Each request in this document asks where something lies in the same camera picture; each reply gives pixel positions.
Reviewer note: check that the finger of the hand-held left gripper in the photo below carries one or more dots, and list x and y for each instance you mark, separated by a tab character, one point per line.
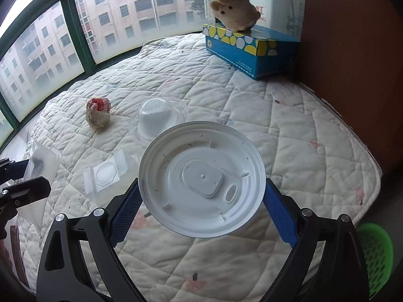
30	188
19	170

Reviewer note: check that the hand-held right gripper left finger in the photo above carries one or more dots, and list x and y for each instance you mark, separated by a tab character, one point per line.
124	217

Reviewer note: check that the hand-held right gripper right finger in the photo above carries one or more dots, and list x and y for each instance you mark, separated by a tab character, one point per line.
281	217

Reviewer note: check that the clear plastic tray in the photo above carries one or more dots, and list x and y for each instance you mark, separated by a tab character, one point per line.
45	159

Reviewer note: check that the white plastic lid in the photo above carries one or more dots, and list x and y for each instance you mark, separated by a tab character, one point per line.
201	179

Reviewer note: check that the green plastic wastebasket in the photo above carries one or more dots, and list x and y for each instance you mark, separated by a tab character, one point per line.
377	258

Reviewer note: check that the brown wooden strip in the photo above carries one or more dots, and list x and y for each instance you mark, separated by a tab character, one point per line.
17	251

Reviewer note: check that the clear flat plastic lid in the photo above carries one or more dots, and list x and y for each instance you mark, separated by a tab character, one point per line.
105	176

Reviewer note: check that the white quilted mattress pad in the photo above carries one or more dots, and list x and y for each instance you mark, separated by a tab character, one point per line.
283	132

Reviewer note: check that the crumpled red white wrapper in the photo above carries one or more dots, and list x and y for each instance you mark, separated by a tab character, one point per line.
99	113

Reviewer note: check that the clear plastic dome cup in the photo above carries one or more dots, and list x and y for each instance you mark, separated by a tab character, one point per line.
160	119

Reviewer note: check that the blue spotted tissue box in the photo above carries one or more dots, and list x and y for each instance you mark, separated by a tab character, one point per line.
252	56

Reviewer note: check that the brown wooden cabinet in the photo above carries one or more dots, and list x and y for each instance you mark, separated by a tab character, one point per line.
346	53

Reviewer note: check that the apartment building outside window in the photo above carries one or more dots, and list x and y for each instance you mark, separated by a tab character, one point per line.
126	6

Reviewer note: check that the beige plush toy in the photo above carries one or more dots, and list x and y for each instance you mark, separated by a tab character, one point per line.
236	12

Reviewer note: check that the tree outside window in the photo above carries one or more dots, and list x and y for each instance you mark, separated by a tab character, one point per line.
197	3

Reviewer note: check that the green window frame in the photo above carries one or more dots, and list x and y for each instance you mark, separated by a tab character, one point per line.
77	37

